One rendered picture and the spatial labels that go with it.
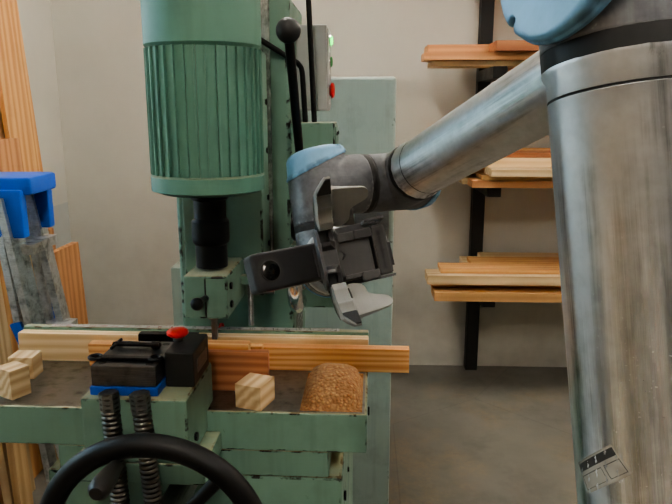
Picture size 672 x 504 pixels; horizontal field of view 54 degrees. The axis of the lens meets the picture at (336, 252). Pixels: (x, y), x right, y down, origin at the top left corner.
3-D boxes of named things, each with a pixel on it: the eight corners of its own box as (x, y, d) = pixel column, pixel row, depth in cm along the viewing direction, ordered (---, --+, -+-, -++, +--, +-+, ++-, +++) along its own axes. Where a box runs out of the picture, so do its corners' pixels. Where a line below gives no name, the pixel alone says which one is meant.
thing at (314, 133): (291, 205, 121) (290, 122, 118) (296, 198, 130) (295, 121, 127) (337, 205, 121) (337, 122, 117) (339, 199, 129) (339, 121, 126)
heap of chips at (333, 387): (299, 411, 94) (299, 386, 93) (308, 372, 108) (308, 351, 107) (362, 412, 94) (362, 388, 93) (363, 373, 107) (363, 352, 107)
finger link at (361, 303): (404, 312, 66) (380, 264, 74) (346, 325, 65) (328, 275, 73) (406, 335, 68) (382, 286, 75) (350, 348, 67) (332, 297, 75)
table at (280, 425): (-83, 477, 88) (-90, 436, 87) (32, 384, 118) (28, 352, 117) (368, 491, 85) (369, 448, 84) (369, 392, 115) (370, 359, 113)
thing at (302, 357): (89, 366, 111) (87, 343, 110) (94, 361, 112) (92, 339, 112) (408, 373, 108) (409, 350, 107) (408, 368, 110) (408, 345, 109)
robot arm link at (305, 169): (341, 155, 105) (352, 231, 104) (273, 157, 100) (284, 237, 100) (368, 139, 97) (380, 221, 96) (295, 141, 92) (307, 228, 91)
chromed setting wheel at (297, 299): (286, 322, 115) (284, 253, 113) (294, 301, 127) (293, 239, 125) (303, 322, 115) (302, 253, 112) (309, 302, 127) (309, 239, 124)
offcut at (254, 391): (260, 411, 94) (260, 388, 93) (235, 407, 95) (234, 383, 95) (275, 398, 98) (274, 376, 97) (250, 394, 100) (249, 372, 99)
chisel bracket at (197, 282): (185, 328, 104) (182, 276, 102) (206, 302, 118) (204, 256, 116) (231, 328, 103) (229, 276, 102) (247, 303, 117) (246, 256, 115)
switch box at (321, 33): (296, 111, 127) (295, 24, 124) (301, 110, 137) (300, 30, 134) (328, 111, 127) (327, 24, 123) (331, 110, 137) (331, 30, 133)
